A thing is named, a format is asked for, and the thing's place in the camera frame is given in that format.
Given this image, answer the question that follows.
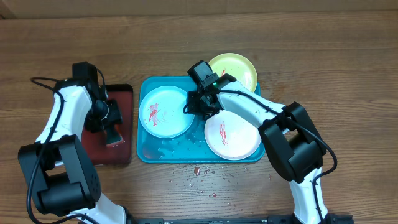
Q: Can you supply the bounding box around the pink-white plate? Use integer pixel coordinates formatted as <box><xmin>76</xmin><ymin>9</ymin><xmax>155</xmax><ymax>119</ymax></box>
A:
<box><xmin>204</xmin><ymin>110</ymin><xmax>261</xmax><ymax>161</ymax></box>

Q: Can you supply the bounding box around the light blue plate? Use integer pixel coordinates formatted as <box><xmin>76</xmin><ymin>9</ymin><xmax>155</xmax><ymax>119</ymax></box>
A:
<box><xmin>139</xmin><ymin>86</ymin><xmax>194</xmax><ymax>138</ymax></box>

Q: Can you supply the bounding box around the yellow-green plate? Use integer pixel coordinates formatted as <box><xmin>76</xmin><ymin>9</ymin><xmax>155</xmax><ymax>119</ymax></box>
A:
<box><xmin>208</xmin><ymin>53</ymin><xmax>258</xmax><ymax>92</ymax></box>

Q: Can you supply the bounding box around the teal plastic tray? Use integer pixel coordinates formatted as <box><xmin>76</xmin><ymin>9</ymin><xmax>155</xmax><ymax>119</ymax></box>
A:
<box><xmin>136</xmin><ymin>77</ymin><xmax>265</xmax><ymax>163</ymax></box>

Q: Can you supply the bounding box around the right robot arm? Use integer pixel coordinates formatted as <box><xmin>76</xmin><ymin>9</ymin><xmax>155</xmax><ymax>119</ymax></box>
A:
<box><xmin>183</xmin><ymin>73</ymin><xmax>328</xmax><ymax>223</ymax></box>

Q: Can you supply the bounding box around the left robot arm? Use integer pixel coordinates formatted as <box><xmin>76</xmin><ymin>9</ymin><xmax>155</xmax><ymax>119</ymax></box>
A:
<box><xmin>18</xmin><ymin>78</ymin><xmax>135</xmax><ymax>223</ymax></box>

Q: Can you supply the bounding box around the dark red tray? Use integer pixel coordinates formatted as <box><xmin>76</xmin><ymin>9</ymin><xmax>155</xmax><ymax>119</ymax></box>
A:
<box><xmin>81</xmin><ymin>84</ymin><xmax>134</xmax><ymax>165</ymax></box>

